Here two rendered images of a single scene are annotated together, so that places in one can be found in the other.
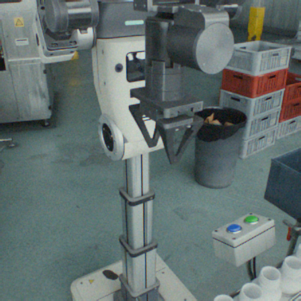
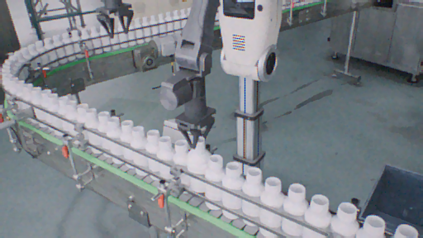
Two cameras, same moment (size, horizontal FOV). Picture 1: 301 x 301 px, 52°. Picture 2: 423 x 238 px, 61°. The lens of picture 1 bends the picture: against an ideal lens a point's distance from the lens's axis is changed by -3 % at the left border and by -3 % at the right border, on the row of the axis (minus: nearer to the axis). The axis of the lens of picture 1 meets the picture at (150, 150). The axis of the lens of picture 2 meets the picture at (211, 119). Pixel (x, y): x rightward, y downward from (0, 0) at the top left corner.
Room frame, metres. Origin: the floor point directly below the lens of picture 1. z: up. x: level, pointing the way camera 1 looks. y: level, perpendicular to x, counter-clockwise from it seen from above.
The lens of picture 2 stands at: (0.29, -1.25, 1.73)
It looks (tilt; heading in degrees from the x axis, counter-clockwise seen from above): 29 degrees down; 69
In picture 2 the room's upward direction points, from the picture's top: 3 degrees counter-clockwise
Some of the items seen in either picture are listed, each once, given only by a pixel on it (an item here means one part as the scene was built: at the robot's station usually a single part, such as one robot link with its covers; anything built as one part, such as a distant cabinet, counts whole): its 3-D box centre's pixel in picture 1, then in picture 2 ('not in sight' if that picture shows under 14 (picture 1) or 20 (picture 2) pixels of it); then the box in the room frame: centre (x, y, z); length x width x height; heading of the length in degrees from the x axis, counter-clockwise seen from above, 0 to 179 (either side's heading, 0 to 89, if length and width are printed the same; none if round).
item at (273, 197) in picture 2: not in sight; (272, 207); (0.66, -0.68, 1.08); 0.06 x 0.06 x 0.17
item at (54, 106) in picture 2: not in sight; (58, 114); (0.17, 0.12, 1.08); 0.06 x 0.06 x 0.17
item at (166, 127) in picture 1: (170, 132); (112, 23); (0.43, -0.03, 1.44); 0.07 x 0.07 x 0.09; 32
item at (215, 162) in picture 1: (216, 148); not in sight; (2.50, -0.59, 0.32); 0.45 x 0.45 x 0.64
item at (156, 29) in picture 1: (168, 38); not in sight; (0.44, -0.02, 1.57); 0.07 x 0.06 x 0.07; 32
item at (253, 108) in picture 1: (251, 98); not in sight; (3.20, -1.08, 0.55); 0.61 x 0.41 x 0.22; 129
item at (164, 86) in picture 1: (164, 82); (112, 0); (0.44, -0.02, 1.51); 0.10 x 0.07 x 0.07; 32
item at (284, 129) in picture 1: (278, 121); not in sight; (3.65, -1.62, 0.11); 0.61 x 0.41 x 0.22; 124
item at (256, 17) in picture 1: (255, 25); not in sight; (10.51, -3.34, 0.55); 0.40 x 0.40 x 1.10; 32
